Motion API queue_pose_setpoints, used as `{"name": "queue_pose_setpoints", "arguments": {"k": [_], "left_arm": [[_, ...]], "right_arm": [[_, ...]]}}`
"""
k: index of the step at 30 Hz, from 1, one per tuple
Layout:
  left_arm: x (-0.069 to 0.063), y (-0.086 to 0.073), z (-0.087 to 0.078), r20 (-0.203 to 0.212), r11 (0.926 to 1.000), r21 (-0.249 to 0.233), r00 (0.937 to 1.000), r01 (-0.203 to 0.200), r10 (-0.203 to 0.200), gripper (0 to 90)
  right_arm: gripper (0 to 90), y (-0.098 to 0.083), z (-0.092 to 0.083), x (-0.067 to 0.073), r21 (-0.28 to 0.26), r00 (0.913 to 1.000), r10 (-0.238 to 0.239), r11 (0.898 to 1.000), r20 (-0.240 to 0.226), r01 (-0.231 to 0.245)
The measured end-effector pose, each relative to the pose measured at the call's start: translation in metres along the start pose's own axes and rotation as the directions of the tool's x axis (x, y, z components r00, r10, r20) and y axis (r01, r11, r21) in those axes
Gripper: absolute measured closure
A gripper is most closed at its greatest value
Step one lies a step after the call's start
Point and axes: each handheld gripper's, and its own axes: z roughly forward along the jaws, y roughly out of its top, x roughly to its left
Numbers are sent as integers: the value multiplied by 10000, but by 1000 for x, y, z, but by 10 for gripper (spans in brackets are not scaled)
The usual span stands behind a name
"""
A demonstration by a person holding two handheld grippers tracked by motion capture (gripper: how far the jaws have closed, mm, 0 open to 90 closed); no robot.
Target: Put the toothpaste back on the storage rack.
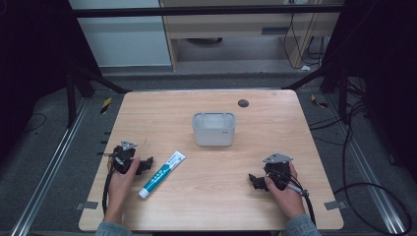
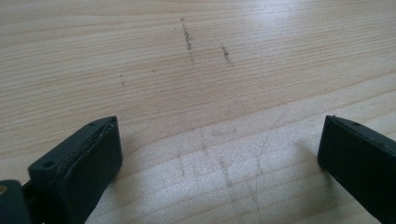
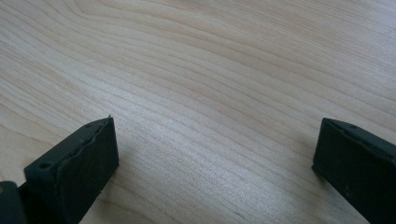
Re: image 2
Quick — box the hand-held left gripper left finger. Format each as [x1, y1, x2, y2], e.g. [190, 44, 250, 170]
[21, 116, 123, 224]

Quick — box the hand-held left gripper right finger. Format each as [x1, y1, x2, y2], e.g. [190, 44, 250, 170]
[317, 115, 396, 224]

